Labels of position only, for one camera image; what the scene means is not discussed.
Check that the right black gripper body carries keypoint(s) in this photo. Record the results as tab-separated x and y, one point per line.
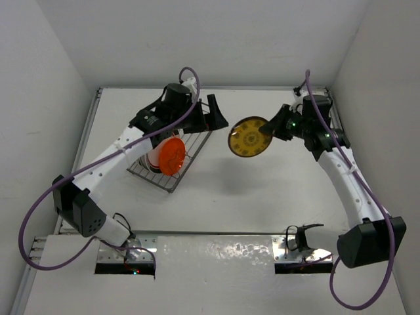
290	123

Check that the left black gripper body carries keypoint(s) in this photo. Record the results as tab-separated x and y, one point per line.
195	122

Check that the yellow patterned plate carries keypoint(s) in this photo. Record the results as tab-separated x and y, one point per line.
245	140

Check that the orange plastic plate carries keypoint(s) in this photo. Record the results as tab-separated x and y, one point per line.
171	156

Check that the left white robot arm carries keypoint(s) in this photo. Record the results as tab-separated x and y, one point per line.
179	108

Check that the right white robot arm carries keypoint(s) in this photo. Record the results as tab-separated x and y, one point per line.
374	235

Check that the white plate red rim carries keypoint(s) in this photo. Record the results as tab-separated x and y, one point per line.
152	158

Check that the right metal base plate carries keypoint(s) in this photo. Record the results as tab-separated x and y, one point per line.
282	253

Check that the metal base plate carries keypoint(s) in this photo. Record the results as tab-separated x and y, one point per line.
144	251
282	253

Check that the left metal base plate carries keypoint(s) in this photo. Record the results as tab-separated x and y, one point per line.
144	251

